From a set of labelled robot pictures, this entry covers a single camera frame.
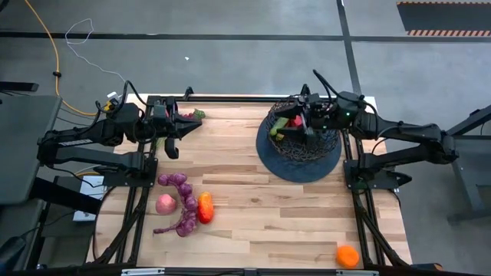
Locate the purple garlic string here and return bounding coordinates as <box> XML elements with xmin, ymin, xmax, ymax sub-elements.
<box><xmin>153</xmin><ymin>172</ymin><xmax>199</xmax><ymax>238</ymax></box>

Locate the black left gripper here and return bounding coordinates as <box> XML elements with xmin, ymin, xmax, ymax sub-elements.
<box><xmin>144</xmin><ymin>95</ymin><xmax>203</xmax><ymax>160</ymax></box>

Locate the dark blue round mat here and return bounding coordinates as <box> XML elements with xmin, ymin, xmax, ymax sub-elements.
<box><xmin>255</xmin><ymin>113</ymin><xmax>343</xmax><ymax>184</ymax></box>

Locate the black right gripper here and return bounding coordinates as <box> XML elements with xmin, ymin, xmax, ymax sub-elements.
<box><xmin>273</xmin><ymin>93</ymin><xmax>341</xmax><ymax>145</ymax></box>

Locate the white power strip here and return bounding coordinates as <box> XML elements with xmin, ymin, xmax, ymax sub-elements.
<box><xmin>72</xmin><ymin>175</ymin><xmax>107</xmax><ymax>223</ymax></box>

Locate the grey desk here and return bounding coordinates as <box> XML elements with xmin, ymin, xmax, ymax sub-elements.
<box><xmin>446</xmin><ymin>103</ymin><xmax>491</xmax><ymax>224</ymax></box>
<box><xmin>0</xmin><ymin>94</ymin><xmax>63</xmax><ymax>206</ymax></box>

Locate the black wire basket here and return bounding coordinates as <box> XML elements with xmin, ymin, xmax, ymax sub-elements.
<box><xmin>265</xmin><ymin>98</ymin><xmax>341</xmax><ymax>163</ymax></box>

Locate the yellow cable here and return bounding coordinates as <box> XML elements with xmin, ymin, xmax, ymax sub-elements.
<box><xmin>24</xmin><ymin>0</ymin><xmax>97</xmax><ymax>117</ymax></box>

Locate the orange fruit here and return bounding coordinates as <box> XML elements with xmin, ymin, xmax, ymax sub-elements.
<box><xmin>336</xmin><ymin>245</ymin><xmax>361</xmax><ymax>269</ymax></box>

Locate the red grape bunch with leaf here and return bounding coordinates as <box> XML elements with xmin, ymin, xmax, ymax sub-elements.
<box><xmin>179</xmin><ymin>107</ymin><xmax>206</xmax><ymax>120</ymax></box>

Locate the orange-red mango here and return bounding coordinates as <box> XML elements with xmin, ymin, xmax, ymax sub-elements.
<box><xmin>196</xmin><ymin>191</ymin><xmax>215</xmax><ymax>225</ymax></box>

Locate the hazard-striped floor mat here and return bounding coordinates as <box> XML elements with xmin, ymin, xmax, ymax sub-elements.
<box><xmin>396</xmin><ymin>0</ymin><xmax>491</xmax><ymax>38</ymax></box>

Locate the white cable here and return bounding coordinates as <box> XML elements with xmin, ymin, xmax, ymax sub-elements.
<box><xmin>64</xmin><ymin>18</ymin><xmax>128</xmax><ymax>84</ymax></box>

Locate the pink peach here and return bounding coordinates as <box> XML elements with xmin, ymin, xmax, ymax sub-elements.
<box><xmin>155</xmin><ymin>193</ymin><xmax>179</xmax><ymax>216</ymax></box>

